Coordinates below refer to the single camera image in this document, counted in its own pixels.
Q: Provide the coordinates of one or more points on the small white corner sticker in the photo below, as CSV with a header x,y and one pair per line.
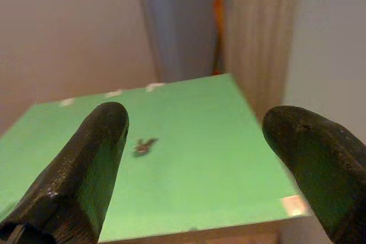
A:
x,y
293,205

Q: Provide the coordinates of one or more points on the light wooden cabinet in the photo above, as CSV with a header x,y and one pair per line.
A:
x,y
257,41

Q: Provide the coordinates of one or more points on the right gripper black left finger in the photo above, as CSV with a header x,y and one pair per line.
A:
x,y
80,175

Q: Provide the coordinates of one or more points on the white tape piece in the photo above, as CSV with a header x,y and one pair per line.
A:
x,y
155,87
113,93
68,101

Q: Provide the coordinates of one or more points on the green sheet with white sticker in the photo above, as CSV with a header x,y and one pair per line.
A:
x,y
200,155

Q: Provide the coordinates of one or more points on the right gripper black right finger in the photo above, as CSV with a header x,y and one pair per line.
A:
x,y
323,164

